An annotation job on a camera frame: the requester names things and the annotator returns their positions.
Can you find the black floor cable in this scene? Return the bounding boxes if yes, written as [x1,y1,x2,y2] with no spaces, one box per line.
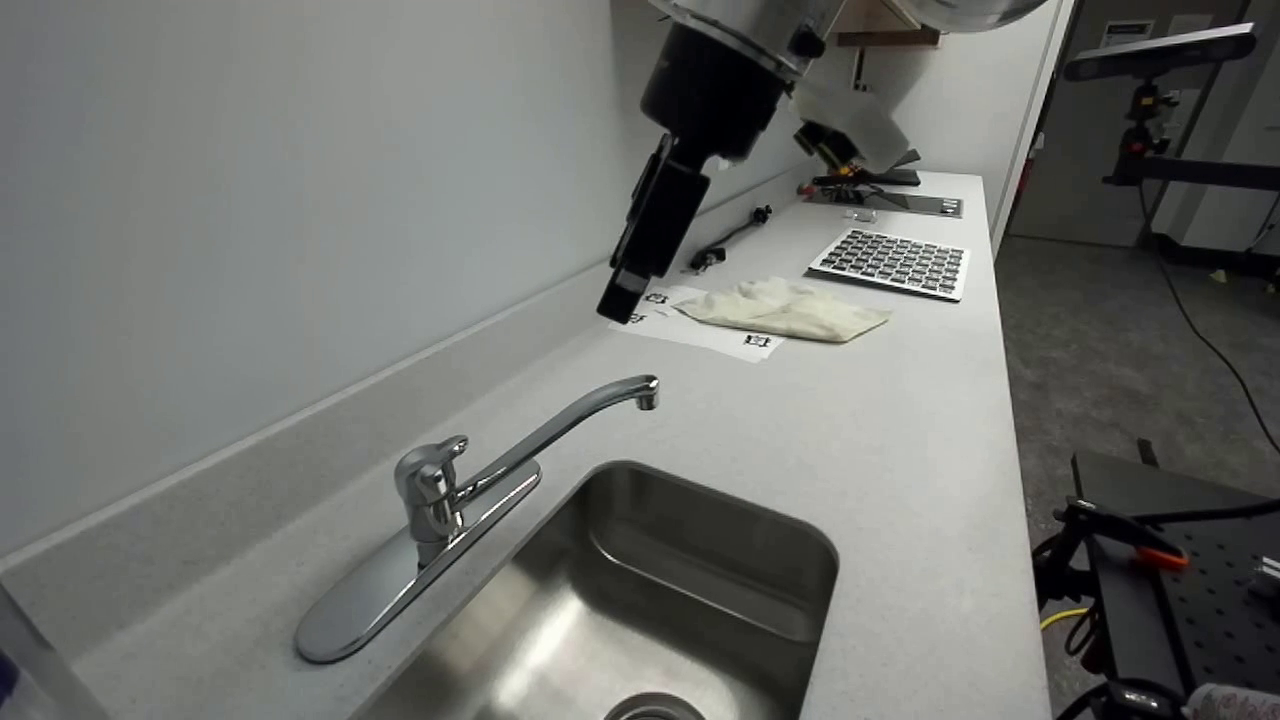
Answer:
[1157,255,1280,458]

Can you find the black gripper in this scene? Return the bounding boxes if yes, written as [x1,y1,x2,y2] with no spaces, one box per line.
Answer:
[592,19,792,329]

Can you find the stainless steel sink basin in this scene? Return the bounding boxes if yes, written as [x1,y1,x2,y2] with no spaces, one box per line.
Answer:
[347,458,845,720]

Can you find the metal sink drain strainer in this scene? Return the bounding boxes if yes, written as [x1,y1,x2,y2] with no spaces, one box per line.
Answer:
[600,682,712,720]

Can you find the white paper with markers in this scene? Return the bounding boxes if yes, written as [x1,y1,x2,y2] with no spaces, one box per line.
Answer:
[608,282,788,364]

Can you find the red handled tool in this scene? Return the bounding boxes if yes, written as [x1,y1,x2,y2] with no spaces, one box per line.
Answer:
[1059,495,1196,581]

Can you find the dark flat tray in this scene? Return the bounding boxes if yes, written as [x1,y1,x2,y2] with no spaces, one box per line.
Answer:
[853,187,967,225]

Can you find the yellow cable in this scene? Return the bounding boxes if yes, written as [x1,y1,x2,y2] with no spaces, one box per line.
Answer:
[1036,603,1091,640]

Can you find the grey keyboard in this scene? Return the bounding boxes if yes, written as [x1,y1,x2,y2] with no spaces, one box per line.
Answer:
[802,225,970,306]

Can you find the white crumpled cloth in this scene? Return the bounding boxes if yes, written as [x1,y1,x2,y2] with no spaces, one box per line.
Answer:
[666,273,894,347]

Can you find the black stand with red clamp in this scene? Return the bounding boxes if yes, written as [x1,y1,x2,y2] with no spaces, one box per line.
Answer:
[1100,77,1280,193]

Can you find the black tools pile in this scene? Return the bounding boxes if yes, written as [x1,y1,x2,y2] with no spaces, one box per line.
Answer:
[794,157,927,206]

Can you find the chrome faucet base plate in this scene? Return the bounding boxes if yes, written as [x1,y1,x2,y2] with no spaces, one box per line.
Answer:
[286,455,544,667]

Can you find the gray flat panel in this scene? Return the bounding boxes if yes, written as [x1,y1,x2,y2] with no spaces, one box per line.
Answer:
[1059,19,1261,83]

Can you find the chrome faucet spout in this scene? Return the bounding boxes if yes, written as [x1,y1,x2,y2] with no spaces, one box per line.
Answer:
[450,370,662,508]

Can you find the black perforated table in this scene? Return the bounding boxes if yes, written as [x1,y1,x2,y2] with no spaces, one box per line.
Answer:
[1066,449,1280,701]

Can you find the chrome faucet lever handle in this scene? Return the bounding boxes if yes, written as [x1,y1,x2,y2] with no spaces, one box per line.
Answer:
[393,433,477,568]

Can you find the black rod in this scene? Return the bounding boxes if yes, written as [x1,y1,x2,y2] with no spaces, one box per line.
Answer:
[684,199,781,274]

